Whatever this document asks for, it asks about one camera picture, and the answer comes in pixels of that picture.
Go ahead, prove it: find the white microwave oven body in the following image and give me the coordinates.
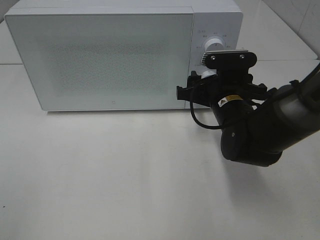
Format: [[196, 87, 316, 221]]
[[4, 0, 244, 114]]

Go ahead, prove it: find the white adjacent table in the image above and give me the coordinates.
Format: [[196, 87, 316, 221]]
[[236, 0, 318, 61]]

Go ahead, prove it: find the white microwave knob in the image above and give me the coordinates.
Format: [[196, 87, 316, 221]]
[[201, 69, 217, 79], [204, 36, 226, 52]]

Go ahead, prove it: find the white microwave door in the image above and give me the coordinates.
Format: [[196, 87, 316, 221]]
[[6, 14, 193, 111]]

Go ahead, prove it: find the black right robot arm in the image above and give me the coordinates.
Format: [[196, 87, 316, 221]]
[[176, 60, 320, 167]]

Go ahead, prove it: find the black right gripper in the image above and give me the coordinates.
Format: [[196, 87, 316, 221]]
[[176, 68, 268, 107]]

